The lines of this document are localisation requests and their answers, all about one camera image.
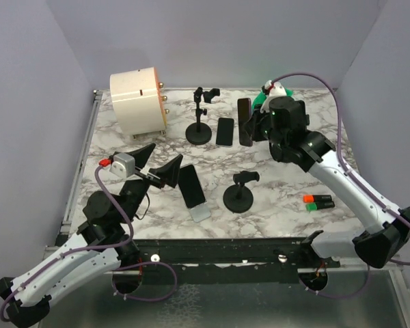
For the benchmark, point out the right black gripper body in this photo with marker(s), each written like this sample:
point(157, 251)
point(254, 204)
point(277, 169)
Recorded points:
point(264, 129)

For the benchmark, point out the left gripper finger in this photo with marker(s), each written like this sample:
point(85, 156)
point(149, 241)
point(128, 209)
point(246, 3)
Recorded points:
point(169, 173)
point(142, 155)

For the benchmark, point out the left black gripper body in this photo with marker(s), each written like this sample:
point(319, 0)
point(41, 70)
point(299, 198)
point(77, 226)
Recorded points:
point(149, 178)

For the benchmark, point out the purple edged black phone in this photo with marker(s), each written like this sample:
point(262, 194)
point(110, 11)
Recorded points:
point(244, 114)

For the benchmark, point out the silver edged black phone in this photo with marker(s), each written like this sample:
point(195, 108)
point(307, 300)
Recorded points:
point(225, 131)

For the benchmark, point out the black phone stand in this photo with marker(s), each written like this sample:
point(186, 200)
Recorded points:
point(199, 133)
point(238, 198)

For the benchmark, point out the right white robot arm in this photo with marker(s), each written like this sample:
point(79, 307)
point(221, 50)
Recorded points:
point(282, 121)

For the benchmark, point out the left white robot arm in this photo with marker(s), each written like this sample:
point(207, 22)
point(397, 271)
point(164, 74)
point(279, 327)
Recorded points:
point(104, 242)

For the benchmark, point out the black phone on silver stand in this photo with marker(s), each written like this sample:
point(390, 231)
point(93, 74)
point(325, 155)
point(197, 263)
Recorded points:
point(190, 187)

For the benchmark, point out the silver flat phone stand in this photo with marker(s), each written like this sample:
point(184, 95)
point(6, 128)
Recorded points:
point(200, 212)

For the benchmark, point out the green plastic bin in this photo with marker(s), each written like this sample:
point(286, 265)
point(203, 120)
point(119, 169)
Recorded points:
point(259, 97)

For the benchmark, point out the cream cylindrical box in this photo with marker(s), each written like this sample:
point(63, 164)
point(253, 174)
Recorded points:
point(138, 102)

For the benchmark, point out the orange capped marker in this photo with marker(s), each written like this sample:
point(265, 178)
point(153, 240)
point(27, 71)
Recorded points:
point(317, 198)

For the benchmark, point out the green capped marker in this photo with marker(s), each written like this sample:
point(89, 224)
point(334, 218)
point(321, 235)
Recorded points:
point(313, 206)

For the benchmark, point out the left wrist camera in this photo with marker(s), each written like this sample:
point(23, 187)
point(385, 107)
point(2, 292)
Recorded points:
point(122, 165)

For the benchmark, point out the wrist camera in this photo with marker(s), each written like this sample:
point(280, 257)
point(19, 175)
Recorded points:
point(267, 90)
point(122, 165)

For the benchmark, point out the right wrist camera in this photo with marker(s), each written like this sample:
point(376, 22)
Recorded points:
point(267, 90)

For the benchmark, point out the black mounting rail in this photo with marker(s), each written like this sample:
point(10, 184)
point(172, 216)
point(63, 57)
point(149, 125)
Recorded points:
point(222, 261)

